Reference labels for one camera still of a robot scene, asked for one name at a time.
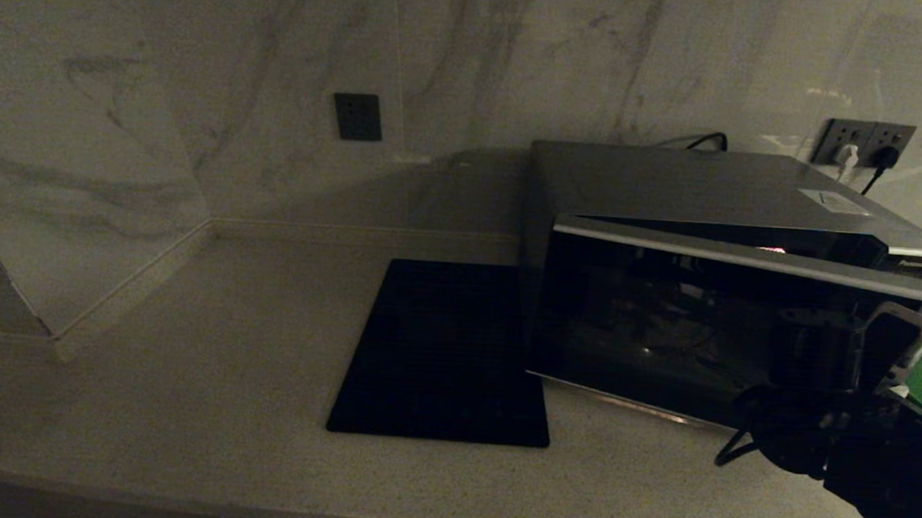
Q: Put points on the silver Panasonic microwave oven body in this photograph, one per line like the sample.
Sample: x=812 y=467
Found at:
x=670 y=183

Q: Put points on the dark single wall socket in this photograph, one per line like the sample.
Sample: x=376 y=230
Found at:
x=358 y=117

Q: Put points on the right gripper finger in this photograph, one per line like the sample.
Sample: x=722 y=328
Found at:
x=902 y=345
x=815 y=349

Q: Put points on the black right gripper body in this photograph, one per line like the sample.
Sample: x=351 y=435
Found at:
x=807 y=427

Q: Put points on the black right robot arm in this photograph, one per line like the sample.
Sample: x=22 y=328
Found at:
x=907 y=488

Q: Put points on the white power plug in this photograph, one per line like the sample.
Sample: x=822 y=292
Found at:
x=847 y=158

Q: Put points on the black glass induction cooktop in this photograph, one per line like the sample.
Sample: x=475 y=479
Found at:
x=440 y=353

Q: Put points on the dark glass microwave door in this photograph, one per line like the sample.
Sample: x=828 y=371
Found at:
x=647 y=316

